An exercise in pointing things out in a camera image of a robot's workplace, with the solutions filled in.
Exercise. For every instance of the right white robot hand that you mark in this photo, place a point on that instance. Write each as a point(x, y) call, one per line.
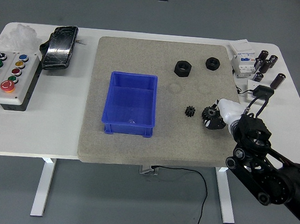
point(229, 109)

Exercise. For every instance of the large black gear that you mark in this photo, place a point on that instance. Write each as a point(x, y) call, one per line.
point(208, 112)

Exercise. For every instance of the small black gear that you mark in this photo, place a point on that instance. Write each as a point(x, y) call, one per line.
point(190, 111)

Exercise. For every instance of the blue plastic bin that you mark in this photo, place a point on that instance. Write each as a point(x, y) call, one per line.
point(129, 105)

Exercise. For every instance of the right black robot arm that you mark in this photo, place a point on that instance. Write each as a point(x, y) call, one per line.
point(269, 176)

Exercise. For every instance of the small black hex nut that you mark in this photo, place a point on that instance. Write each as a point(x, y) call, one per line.
point(209, 67)

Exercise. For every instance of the large black hex nut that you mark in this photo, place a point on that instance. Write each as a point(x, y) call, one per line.
point(179, 72)

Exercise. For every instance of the grey emergency-stop control box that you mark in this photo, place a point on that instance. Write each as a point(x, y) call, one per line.
point(25, 81)

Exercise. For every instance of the black plug adapter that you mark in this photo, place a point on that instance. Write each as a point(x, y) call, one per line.
point(264, 90)

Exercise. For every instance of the black cylindrical capacitor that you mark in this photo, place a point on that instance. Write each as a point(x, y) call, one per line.
point(266, 66)
point(263, 56)
point(257, 64)
point(273, 61)
point(277, 81)
point(258, 77)

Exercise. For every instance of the white circuit breaker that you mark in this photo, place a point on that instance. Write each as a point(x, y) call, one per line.
point(243, 65)

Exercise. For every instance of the white small carton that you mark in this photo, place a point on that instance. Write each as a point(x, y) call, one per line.
point(241, 46)

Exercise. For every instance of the white table leg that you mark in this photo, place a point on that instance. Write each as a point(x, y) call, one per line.
point(225, 198)
point(42, 186)

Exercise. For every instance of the grey-brown table mat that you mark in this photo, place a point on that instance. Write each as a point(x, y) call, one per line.
point(126, 151)

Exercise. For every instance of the black plastic-wrapped device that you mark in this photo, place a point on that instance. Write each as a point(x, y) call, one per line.
point(60, 48)

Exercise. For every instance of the blue push button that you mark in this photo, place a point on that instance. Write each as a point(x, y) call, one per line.
point(23, 57)

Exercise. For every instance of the yellow push button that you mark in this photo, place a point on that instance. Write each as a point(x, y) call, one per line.
point(20, 64)

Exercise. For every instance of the red push button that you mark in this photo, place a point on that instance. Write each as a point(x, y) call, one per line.
point(16, 71)

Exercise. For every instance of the clear crumpled plastic bag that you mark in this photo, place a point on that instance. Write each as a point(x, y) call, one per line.
point(20, 38)

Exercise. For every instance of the red emergency stop button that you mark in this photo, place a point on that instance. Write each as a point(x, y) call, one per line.
point(7, 85)

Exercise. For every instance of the black selector knob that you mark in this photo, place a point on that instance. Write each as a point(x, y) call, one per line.
point(0, 54)

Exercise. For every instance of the white square wall plate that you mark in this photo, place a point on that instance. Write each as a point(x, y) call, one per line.
point(251, 85)

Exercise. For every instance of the grey table frame bracket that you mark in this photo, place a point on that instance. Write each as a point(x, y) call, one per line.
point(148, 170)

